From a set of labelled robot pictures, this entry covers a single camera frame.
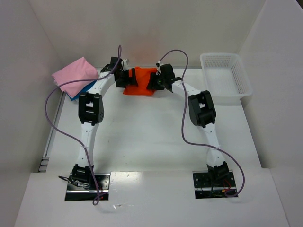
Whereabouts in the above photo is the blue folded t shirt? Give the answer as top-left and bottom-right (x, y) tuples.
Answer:
(67, 81), (96, 101)

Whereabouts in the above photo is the pink folded t shirt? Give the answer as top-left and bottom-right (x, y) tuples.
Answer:
(52, 57), (99, 98)

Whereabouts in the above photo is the orange t shirt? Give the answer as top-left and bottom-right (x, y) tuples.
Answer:
(123, 67), (157, 96)

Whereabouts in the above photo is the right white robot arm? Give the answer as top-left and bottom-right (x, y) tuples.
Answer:
(147, 62), (229, 186)

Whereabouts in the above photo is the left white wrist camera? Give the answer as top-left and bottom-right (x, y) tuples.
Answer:
(121, 59), (129, 71)

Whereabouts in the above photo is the white plastic basket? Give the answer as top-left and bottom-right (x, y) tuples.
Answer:
(200, 53), (253, 103)

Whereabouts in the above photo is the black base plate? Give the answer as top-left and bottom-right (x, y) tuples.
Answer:
(64, 173), (110, 201)
(193, 171), (237, 199)

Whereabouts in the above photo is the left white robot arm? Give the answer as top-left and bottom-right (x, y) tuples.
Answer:
(71, 57), (137, 189)

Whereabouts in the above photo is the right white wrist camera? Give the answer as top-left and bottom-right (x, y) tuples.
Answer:
(155, 61), (163, 70)

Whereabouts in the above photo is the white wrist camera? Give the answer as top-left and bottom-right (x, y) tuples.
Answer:
(121, 59), (129, 71)
(155, 61), (163, 70)

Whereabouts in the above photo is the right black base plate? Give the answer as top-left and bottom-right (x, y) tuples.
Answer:
(193, 171), (237, 199)

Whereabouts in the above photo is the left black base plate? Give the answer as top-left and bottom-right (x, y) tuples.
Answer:
(64, 173), (110, 201)

